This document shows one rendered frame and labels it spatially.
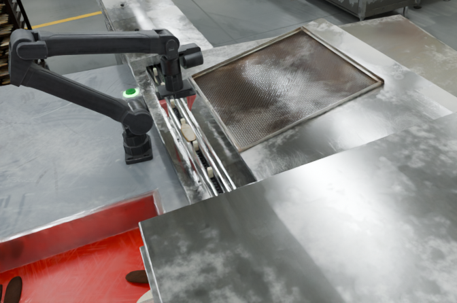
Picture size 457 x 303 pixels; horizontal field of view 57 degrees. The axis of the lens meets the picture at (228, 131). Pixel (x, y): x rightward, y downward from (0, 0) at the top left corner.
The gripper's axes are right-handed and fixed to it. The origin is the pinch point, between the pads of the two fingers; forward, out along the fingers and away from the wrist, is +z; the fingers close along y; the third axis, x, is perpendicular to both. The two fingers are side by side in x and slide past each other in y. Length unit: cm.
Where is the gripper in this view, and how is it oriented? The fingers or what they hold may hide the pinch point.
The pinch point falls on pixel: (178, 111)
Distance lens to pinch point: 139.6
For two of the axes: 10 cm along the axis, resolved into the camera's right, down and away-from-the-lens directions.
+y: -9.3, 2.6, -2.5
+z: 0.7, 8.1, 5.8
